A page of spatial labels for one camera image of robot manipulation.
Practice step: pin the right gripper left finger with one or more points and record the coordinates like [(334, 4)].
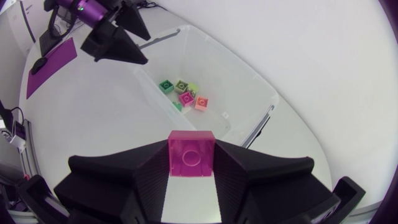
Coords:
[(118, 183)]

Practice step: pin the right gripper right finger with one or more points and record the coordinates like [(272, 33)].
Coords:
[(264, 186)]

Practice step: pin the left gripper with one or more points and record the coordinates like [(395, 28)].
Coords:
[(114, 12)]

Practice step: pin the magenta toy brick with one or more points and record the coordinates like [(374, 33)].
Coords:
[(186, 99), (191, 155)]

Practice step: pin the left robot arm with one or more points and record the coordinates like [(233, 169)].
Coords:
[(85, 9)]

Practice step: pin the clear plastic container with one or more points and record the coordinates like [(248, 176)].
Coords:
[(224, 77)]

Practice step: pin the olive toy brick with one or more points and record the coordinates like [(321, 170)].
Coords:
[(181, 86)]

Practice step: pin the dark mat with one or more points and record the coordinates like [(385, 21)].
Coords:
[(53, 67)]

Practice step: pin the light green toy brick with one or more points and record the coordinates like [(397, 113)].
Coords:
[(193, 88)]

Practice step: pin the black computer mouse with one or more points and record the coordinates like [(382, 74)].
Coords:
[(38, 65)]

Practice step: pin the orange toy brick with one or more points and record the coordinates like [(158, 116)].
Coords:
[(201, 103)]

